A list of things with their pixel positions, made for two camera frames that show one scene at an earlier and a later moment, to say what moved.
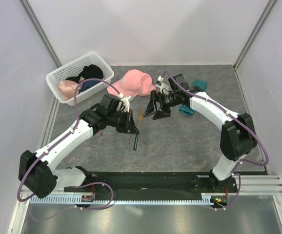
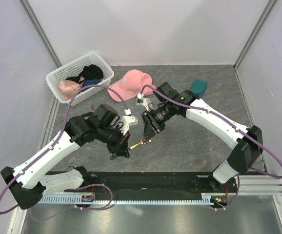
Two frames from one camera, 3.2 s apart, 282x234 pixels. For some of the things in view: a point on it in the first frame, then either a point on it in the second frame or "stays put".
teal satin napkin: [203, 85] stays put
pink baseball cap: [134, 83] stays put
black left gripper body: [119, 120] → [113, 138]
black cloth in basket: [91, 71] stays put
